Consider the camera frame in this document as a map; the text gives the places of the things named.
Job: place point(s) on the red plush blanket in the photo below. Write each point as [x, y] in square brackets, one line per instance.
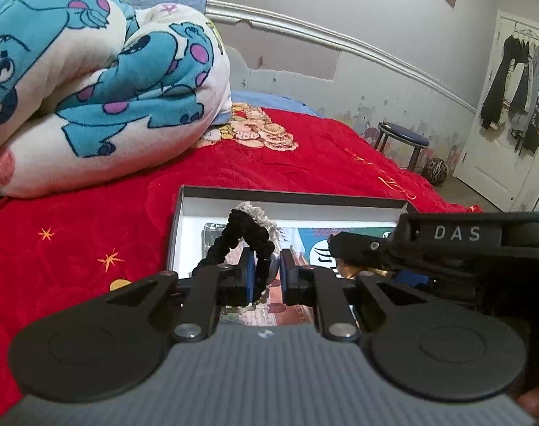
[96, 222]

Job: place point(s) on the blue bedsheet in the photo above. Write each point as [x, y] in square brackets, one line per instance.
[269, 100]

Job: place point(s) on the gold foil packet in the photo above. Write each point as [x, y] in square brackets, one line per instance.
[353, 272]

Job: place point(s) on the round blue metal stool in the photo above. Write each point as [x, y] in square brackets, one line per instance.
[402, 135]

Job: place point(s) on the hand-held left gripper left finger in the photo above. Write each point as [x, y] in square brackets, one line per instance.
[250, 275]

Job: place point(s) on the cartoon monster printed quilt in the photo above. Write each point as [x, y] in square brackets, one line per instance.
[96, 75]

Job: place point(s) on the white door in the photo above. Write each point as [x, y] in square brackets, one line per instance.
[486, 159]

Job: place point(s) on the grey hanging garment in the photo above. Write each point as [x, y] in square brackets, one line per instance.
[524, 97]

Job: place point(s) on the black printed hanging garment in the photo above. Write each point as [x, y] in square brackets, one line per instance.
[535, 128]

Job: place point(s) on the black shallow box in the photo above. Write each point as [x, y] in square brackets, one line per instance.
[191, 235]

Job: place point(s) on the white wall moulding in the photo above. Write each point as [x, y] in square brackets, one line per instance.
[322, 37]

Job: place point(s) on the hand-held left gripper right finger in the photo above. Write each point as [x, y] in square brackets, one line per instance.
[285, 275]

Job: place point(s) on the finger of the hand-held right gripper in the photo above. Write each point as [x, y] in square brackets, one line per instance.
[411, 280]
[362, 248]

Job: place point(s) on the printed card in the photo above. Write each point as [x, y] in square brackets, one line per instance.
[305, 235]

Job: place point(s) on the black braided scrunchie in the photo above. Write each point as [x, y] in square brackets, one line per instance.
[247, 224]

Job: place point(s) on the black hanging jacket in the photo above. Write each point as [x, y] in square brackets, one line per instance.
[500, 84]

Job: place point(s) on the striped dark ball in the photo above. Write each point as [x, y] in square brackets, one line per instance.
[435, 171]

